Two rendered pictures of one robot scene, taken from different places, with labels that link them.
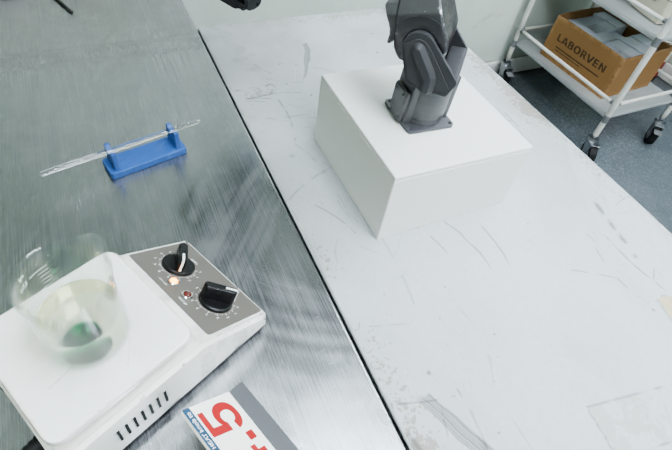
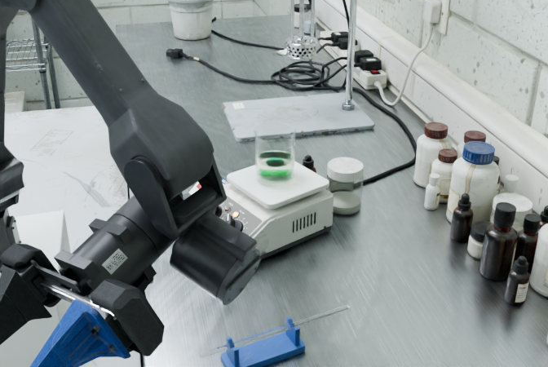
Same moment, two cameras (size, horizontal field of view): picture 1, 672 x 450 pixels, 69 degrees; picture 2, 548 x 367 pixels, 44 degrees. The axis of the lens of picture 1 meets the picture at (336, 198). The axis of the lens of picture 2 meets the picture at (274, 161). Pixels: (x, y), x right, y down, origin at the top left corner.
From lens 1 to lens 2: 1.14 m
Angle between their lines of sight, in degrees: 105
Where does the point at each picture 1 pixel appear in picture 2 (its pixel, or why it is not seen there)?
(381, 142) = (51, 232)
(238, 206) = (180, 306)
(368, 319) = not seen: hidden behind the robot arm
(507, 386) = (54, 205)
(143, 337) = (249, 175)
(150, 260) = (249, 223)
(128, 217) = (276, 303)
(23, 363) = (302, 172)
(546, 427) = (49, 193)
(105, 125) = not seen: outside the picture
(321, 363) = not seen: hidden behind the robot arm
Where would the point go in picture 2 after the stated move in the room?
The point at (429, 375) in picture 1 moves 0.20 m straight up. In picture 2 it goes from (96, 213) to (81, 99)
